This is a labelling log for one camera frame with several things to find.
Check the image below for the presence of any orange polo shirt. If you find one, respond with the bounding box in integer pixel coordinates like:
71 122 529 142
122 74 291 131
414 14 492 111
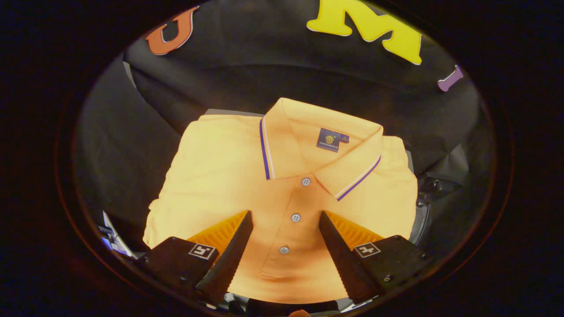
142 97 418 304

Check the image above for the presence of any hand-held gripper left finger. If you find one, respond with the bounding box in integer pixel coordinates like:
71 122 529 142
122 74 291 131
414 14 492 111
137 210 254 305

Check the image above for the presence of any grey washing machine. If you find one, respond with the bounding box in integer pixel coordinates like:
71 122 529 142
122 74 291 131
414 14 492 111
410 198 432 245

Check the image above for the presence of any black backdrop cloth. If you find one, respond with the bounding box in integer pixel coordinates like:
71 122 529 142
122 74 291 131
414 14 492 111
73 0 496 247

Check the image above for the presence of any dark washing machine lid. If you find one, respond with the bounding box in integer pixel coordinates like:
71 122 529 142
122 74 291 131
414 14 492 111
416 143 470 207

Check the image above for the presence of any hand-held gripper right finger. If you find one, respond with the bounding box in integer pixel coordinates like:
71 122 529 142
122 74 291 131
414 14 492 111
319 210 430 304

